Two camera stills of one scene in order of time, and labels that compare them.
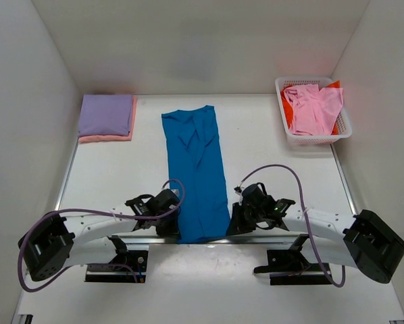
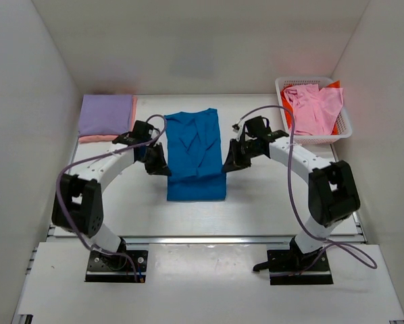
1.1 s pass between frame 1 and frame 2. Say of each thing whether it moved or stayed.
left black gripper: moved
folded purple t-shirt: stayed
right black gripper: moved
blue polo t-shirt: moved
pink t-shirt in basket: stayed
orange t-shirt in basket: stayed
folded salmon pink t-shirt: stayed
